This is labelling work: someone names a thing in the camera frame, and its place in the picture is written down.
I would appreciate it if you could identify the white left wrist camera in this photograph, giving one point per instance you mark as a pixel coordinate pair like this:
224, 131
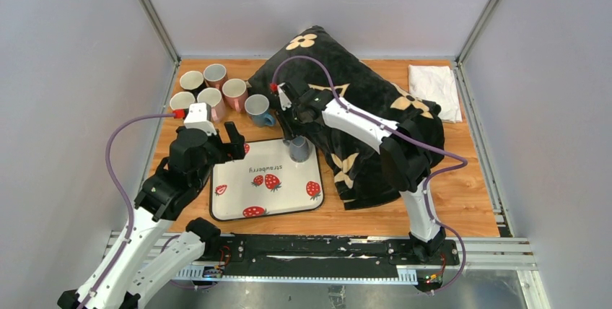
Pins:
199, 117

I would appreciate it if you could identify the brown pink mug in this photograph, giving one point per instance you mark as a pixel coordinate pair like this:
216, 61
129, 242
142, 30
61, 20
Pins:
215, 75

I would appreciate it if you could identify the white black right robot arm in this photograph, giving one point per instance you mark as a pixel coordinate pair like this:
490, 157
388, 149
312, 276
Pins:
405, 159

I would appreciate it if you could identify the green octagonal mug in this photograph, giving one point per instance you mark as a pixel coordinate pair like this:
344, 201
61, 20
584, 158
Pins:
180, 102

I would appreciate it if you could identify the pink octagonal mug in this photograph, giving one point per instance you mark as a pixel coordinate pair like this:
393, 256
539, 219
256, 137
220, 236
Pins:
214, 98

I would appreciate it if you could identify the white strawberry tray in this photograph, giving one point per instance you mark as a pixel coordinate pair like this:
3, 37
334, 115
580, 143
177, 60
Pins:
266, 182

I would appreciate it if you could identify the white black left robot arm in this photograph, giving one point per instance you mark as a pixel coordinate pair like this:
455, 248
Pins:
124, 279

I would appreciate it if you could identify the pink round mug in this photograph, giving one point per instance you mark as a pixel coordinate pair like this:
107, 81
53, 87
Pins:
235, 92

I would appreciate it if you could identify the black mug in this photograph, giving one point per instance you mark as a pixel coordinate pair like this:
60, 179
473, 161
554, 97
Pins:
193, 82

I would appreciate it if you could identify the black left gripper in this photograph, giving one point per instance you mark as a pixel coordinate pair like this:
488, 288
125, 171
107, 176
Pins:
222, 146

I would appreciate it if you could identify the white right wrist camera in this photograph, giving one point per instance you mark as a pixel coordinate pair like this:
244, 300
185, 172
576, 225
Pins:
284, 99

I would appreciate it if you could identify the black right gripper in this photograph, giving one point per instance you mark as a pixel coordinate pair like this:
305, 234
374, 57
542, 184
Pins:
291, 130

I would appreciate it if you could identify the black floral plush blanket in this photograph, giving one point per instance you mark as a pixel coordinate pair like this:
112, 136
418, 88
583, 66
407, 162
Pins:
315, 59

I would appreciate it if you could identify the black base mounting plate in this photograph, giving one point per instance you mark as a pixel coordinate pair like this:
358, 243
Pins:
324, 260

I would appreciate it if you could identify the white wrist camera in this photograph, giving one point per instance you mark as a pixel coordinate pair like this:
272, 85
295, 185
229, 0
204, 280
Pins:
199, 117
284, 99

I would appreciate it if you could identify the white folded cloth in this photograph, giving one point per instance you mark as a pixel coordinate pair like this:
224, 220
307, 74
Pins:
436, 84

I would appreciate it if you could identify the grey blue dotted mug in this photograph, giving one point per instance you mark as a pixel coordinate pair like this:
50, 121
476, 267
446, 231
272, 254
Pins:
298, 148

